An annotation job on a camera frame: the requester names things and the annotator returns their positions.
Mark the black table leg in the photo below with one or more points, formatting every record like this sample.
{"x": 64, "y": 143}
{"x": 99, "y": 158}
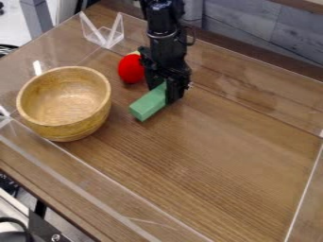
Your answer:
{"x": 40, "y": 208}

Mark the red plush strawberry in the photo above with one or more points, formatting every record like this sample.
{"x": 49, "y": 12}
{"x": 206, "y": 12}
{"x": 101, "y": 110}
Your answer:
{"x": 130, "y": 69}

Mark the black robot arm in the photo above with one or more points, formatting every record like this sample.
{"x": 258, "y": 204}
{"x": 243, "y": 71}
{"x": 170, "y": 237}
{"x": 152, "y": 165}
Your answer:
{"x": 163, "y": 15}

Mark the clear acrylic corner bracket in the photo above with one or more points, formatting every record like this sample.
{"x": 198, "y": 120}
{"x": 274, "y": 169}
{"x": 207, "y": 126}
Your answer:
{"x": 105, "y": 37}

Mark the green rectangular block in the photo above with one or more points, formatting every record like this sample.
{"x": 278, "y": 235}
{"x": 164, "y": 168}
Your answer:
{"x": 150, "y": 103}

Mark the brown wooden bowl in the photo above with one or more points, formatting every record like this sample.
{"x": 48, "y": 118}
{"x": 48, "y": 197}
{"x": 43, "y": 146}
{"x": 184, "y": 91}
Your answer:
{"x": 64, "y": 104}

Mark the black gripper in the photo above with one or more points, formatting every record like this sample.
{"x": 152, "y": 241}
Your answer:
{"x": 163, "y": 59}

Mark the grey post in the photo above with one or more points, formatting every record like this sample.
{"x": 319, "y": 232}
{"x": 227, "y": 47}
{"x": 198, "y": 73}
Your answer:
{"x": 37, "y": 16}

